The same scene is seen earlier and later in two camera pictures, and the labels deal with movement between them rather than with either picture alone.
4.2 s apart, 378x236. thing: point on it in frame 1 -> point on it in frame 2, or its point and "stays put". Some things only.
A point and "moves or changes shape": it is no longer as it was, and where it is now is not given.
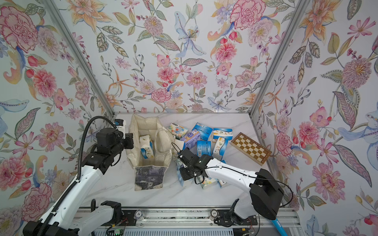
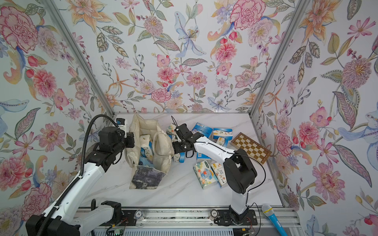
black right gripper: x=183 y=174 -> x=176 y=147
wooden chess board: x=256 y=151 stays put
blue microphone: x=281 y=230 stays put
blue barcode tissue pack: x=205 y=132 stays put
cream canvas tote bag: x=153 y=144 moves or changes shape
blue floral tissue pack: x=146 y=147 stays put
